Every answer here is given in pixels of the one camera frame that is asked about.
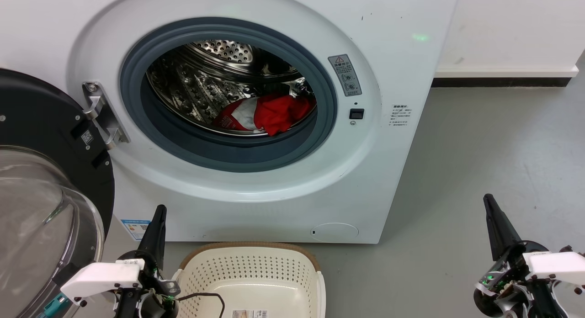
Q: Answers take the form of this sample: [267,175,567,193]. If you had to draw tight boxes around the silver metal door hinge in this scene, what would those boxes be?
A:
[82,82,130,150]

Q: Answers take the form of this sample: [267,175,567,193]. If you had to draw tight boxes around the white and black baseboard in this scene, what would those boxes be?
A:
[432,66,579,88]

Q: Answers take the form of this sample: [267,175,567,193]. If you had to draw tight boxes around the cream plastic laundry basket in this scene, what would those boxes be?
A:
[171,242,326,318]

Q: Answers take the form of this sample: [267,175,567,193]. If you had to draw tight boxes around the grey rubber door gasket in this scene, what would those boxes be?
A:
[120,17,338,173]

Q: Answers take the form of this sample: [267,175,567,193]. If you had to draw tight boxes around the black washer door with glass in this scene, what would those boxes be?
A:
[0,68,115,318]

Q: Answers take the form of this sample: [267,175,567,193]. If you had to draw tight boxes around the teal plastic connector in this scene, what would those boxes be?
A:
[43,294,70,317]

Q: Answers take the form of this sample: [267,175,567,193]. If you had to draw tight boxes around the thin black cable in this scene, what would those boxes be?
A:
[176,292,226,318]

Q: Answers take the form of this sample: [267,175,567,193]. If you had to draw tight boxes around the grey warning sticker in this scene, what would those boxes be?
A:
[328,54,362,97]

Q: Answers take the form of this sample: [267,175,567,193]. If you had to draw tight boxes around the red and white garment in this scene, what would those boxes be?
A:
[212,93,316,137]

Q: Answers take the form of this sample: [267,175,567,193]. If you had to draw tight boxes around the blue energy label sticker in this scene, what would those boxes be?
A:
[121,219,151,241]

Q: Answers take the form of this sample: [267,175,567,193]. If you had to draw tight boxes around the stainless steel washing machine drum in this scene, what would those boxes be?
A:
[146,39,317,137]

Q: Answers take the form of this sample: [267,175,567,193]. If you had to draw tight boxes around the round white filter cover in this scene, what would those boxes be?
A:
[310,223,359,242]

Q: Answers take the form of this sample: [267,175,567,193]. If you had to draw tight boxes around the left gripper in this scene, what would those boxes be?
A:
[114,205,181,318]

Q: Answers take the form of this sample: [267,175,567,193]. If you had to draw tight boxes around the white front-load washing machine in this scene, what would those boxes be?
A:
[0,0,460,244]

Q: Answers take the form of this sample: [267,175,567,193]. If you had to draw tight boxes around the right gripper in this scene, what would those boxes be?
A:
[473,194,567,318]

